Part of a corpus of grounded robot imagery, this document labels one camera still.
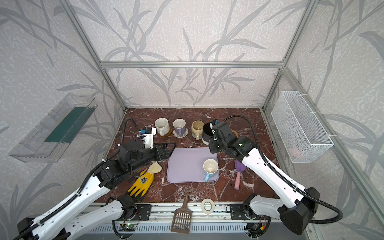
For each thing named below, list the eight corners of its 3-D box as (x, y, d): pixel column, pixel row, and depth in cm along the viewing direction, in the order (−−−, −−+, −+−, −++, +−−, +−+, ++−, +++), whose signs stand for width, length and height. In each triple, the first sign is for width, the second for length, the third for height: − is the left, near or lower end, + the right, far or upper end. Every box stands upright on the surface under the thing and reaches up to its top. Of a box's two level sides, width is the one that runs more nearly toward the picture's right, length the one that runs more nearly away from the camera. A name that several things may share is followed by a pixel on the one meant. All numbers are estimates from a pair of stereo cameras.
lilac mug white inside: (180, 139, 104) (178, 132, 97) (172, 129, 109) (170, 121, 102) (190, 133, 107) (189, 126, 100) (182, 124, 112) (181, 116, 105)
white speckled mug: (156, 136, 106) (153, 127, 98) (159, 126, 111) (155, 117, 103) (169, 136, 106) (167, 127, 98) (171, 126, 111) (169, 117, 103)
